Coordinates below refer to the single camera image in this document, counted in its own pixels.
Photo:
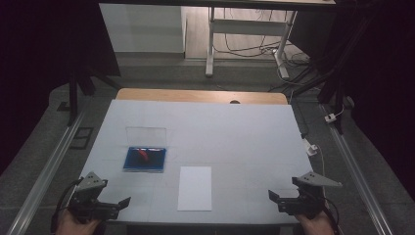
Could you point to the blue ink pad box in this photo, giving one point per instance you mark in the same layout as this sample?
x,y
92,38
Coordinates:
x,y
153,163

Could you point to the white desk frame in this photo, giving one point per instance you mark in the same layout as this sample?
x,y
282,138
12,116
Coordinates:
x,y
248,26

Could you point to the red stamp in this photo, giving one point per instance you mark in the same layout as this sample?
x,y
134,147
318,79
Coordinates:
x,y
143,155

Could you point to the wooden table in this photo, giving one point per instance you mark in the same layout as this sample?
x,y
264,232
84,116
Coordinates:
x,y
195,95

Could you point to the black metal stand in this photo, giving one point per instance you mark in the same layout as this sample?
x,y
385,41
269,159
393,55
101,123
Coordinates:
x,y
336,81
73,94

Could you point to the aluminium rail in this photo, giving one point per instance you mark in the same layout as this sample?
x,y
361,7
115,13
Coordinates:
x,y
45,173
355,169

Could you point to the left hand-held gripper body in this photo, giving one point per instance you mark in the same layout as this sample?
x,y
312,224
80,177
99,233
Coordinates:
x,y
88,202

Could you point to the person's right hand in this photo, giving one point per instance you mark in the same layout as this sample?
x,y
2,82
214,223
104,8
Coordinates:
x,y
318,226

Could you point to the white table cover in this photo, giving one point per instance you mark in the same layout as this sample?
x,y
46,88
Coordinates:
x,y
228,140

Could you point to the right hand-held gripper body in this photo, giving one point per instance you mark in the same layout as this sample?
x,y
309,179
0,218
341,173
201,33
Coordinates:
x,y
305,202

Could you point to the white paper sheet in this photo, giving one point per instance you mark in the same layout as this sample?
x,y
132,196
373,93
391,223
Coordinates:
x,y
194,189

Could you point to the person's left hand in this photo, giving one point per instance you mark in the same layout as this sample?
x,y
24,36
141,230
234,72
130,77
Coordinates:
x,y
73,227

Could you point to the black floor frame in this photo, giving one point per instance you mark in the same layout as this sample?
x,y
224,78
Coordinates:
x,y
81,138

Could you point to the white cabinet panel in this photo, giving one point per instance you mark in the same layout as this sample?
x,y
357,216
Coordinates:
x,y
142,27

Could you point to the white power adapter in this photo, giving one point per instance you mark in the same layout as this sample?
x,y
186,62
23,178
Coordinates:
x,y
330,117

